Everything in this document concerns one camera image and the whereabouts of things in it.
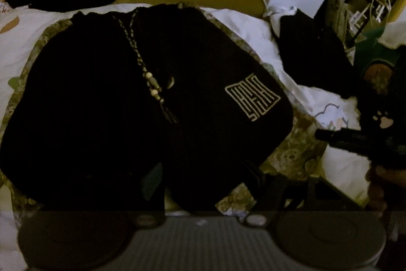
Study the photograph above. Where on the person's black paw-print clothing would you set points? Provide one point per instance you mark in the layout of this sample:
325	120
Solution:
395	90

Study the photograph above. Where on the white printed bedsheet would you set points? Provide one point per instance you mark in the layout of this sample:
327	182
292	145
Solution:
241	23

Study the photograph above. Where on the white power adapter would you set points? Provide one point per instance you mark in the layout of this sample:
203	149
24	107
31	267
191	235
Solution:
279	9

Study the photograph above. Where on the teal printed cushion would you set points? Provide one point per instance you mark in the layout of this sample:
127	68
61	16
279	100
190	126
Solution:
374	48

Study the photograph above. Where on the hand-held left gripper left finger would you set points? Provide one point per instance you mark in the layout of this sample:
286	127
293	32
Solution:
152	179

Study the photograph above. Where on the person's right hand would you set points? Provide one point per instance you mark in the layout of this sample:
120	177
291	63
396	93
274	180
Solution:
376	182

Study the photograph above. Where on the floral patterned garment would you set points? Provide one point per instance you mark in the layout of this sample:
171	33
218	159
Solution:
95	99

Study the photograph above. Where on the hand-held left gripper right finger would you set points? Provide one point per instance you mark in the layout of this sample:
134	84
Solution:
253	176

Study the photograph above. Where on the folded black garment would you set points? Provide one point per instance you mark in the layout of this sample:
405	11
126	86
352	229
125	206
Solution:
314	52

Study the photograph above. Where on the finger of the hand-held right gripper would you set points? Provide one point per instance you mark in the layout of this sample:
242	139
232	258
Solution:
330	137

